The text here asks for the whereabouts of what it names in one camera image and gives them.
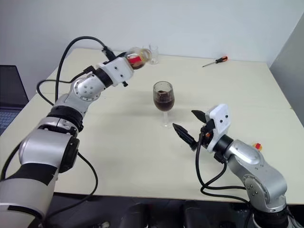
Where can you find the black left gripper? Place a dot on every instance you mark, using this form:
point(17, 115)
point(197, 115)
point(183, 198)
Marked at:
point(125, 83)

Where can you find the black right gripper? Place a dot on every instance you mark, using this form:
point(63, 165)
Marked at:
point(207, 134)

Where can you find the clear bottle with dark drink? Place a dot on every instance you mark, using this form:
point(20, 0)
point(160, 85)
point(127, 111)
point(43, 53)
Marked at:
point(142, 55)

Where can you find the clear wine glass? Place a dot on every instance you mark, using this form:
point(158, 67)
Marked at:
point(164, 99)

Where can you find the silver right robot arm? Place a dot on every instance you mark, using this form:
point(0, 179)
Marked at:
point(251, 161)

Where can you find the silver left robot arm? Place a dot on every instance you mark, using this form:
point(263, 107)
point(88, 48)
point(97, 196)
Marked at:
point(88, 90)

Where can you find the clear glass tumbler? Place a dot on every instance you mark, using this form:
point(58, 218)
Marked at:
point(154, 55)

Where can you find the dark grey laptop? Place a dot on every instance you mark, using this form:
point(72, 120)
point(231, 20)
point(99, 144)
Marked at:
point(9, 85)

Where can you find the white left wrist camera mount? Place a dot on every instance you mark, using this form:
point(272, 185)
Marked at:
point(118, 70)

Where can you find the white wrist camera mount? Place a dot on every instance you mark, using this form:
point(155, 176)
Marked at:
point(221, 118)
point(118, 70)

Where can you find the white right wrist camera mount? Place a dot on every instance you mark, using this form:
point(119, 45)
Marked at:
point(221, 118)

